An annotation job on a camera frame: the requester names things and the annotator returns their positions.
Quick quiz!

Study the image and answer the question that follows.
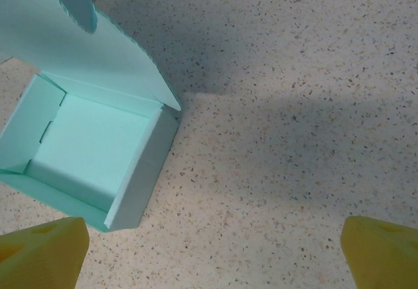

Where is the teal paper box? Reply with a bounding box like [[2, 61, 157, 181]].
[[0, 0, 182, 234]]

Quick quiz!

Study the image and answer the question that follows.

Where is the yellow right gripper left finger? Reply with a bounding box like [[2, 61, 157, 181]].
[[0, 216, 90, 289]]

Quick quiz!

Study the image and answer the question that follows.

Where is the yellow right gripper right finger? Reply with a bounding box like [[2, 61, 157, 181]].
[[340, 215, 418, 289]]

